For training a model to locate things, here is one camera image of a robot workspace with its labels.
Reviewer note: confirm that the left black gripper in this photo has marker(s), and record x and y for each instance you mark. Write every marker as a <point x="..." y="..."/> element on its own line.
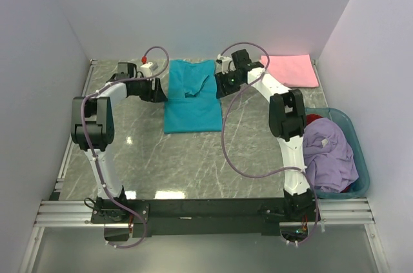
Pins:
<point x="156" y="95"/>

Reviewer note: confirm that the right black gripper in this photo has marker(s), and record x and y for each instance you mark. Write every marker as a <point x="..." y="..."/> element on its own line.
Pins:
<point x="220" y="79"/>

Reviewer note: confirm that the teal t shirt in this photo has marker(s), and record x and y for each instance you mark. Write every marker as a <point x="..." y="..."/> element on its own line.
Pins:
<point x="192" y="104"/>

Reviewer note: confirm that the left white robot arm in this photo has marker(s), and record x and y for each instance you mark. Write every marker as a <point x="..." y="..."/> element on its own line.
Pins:
<point x="93" y="121"/>

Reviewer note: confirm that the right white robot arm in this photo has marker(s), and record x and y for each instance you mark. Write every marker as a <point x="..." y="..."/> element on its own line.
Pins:
<point x="286" y="121"/>

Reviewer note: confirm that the folded pink t shirt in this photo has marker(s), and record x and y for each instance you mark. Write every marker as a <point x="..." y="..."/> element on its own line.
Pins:
<point x="292" y="71"/>

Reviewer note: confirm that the red t shirt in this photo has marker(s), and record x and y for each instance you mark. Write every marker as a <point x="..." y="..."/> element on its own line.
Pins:
<point x="312" y="117"/>

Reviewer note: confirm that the teal plastic laundry basket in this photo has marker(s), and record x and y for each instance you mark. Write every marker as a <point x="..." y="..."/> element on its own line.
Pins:
<point x="361" y="185"/>

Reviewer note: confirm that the lavender t shirt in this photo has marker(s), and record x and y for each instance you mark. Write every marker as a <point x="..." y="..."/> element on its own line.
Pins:
<point x="328" y="157"/>

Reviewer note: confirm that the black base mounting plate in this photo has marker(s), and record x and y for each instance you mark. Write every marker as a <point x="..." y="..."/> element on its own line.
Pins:
<point x="162" y="217"/>

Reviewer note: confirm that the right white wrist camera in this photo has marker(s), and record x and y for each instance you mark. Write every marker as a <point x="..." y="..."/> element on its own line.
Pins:
<point x="226" y="63"/>

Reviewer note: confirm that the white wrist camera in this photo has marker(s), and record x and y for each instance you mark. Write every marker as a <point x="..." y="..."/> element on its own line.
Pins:
<point x="149" y="69"/>
<point x="226" y="63"/>

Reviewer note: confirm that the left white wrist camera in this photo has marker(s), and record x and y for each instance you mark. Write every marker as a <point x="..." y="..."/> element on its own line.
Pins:
<point x="149" y="69"/>

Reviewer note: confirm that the aluminium frame rail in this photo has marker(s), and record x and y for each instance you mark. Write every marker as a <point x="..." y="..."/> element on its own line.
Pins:
<point x="76" y="214"/>

